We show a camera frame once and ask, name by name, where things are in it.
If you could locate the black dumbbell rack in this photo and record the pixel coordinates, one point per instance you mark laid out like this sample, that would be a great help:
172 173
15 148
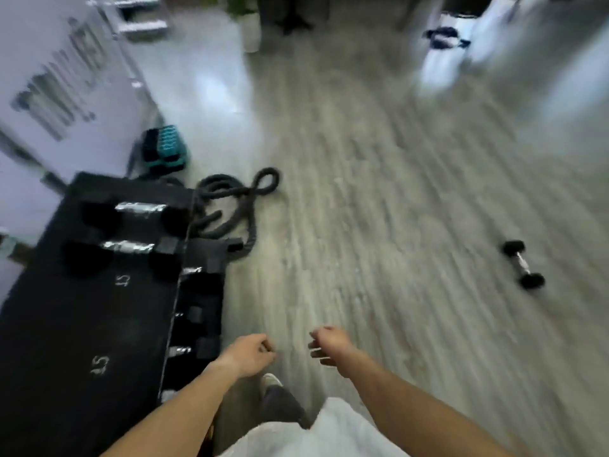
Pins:
71 318

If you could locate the small green plant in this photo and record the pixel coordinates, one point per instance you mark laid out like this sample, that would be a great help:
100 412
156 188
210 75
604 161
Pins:
240 4

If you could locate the white shelf unit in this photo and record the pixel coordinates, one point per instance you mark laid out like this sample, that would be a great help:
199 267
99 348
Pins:
142 27

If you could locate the row of shelved dumbbells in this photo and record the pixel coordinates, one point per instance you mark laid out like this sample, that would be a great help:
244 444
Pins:
204 348

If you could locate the white sneaker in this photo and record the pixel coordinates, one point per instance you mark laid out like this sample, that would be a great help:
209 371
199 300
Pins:
271 380

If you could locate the white round pillar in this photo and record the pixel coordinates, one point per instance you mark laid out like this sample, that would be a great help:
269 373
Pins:
250 35

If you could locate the black stand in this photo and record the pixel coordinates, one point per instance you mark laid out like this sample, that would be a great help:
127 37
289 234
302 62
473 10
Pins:
290 14

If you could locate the white shirt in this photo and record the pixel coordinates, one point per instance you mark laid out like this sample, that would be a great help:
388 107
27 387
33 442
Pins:
333 433

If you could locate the person's left forearm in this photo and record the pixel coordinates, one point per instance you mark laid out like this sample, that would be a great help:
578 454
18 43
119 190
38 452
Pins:
176 414

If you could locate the large black hex dumbbell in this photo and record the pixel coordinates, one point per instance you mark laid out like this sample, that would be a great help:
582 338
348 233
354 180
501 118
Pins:
128 247
138 209

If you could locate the white cutout partition panel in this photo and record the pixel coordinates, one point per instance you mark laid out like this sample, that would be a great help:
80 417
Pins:
28 42

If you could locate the black chair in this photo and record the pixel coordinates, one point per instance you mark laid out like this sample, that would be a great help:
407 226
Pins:
466 4

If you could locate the person's right forearm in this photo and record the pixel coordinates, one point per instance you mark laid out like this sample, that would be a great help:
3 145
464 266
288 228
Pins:
418 409

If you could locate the dark grey trousers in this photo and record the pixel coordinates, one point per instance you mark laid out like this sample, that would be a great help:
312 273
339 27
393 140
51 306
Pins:
280 404

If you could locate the person's left hand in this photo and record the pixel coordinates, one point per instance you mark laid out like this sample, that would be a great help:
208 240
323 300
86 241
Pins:
247 356

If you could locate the medium black hex dumbbell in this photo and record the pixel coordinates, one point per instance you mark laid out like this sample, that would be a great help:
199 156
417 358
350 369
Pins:
514 248

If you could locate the dark blue item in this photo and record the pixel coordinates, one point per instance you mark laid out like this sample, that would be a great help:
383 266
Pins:
445 38

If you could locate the person's right hand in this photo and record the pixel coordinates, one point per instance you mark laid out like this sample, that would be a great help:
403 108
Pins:
335 347

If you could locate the teal and black step platform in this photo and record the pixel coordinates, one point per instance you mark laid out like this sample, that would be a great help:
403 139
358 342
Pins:
169 145

